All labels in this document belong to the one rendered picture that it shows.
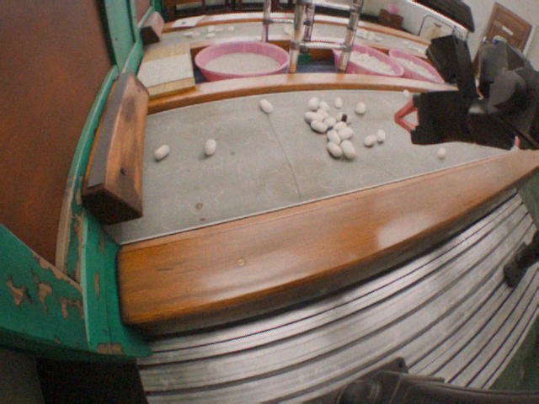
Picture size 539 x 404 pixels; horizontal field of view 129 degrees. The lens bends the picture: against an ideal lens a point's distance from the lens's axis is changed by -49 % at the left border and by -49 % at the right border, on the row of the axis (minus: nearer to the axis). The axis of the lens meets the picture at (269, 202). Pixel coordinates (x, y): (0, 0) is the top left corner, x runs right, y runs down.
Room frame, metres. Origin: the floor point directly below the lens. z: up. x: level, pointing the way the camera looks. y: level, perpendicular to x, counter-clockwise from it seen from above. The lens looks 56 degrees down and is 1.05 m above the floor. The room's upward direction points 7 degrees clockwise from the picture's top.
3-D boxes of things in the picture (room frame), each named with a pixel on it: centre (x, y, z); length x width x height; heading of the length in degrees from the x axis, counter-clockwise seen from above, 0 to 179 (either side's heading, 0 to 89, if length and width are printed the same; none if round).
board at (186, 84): (0.58, 0.33, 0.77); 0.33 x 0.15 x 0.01; 24
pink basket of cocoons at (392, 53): (0.96, -0.53, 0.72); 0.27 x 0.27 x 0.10
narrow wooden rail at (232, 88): (0.76, -0.49, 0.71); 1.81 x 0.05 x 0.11; 114
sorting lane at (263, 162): (0.60, -0.57, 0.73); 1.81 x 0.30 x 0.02; 114
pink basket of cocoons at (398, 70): (0.85, -0.28, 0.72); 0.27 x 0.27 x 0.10
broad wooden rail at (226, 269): (0.41, -0.65, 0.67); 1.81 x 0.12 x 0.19; 114
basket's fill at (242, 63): (0.67, 0.13, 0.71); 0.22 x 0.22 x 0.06
